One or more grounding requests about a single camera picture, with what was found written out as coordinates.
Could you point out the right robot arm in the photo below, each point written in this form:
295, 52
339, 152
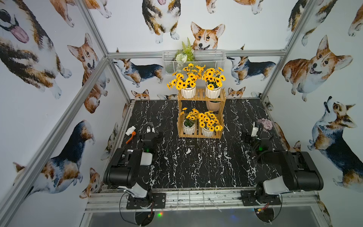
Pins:
298, 171

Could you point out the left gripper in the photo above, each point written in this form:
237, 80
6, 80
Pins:
149, 136

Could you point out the sunflower pot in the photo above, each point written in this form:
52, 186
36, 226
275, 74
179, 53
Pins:
214, 79
209, 124
189, 124
186, 80

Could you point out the white orange spray bottle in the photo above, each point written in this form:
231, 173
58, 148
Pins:
131, 132

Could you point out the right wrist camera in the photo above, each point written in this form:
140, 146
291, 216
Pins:
255, 129

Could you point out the pink flower small pot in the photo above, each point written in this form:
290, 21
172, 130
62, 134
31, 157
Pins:
267, 124

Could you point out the beige pot green plant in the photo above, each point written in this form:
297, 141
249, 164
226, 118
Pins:
213, 105

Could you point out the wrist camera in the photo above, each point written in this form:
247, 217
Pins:
255, 129
150, 129

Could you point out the green fern plant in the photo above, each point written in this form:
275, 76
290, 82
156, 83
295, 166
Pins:
186, 53

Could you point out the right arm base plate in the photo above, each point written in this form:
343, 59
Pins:
251, 198

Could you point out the wooden two-tier shelf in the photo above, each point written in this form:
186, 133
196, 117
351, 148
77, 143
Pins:
200, 96

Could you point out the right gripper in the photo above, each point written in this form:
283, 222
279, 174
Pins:
255, 139

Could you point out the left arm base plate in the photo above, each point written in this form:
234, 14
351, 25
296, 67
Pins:
153, 200

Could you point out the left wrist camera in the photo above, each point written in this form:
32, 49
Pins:
150, 129

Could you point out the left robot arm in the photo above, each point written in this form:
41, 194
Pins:
123, 169

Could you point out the white wire basket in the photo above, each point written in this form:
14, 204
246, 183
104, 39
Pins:
210, 59

